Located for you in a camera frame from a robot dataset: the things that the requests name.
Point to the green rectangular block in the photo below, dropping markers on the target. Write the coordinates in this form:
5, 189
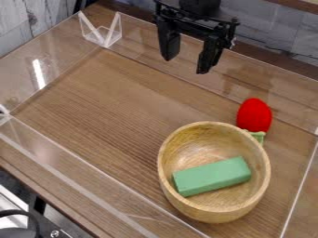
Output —
205, 178

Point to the clear acrylic tray wall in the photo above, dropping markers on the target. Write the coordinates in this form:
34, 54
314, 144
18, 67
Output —
88, 111

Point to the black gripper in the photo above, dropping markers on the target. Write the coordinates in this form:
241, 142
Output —
197, 17

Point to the wooden bowl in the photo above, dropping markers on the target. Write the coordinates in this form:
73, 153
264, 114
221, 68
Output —
201, 143

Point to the red plush strawberry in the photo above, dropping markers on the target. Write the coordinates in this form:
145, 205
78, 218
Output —
253, 118

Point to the clear acrylic corner bracket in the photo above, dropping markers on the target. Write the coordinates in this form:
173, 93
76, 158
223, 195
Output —
102, 36

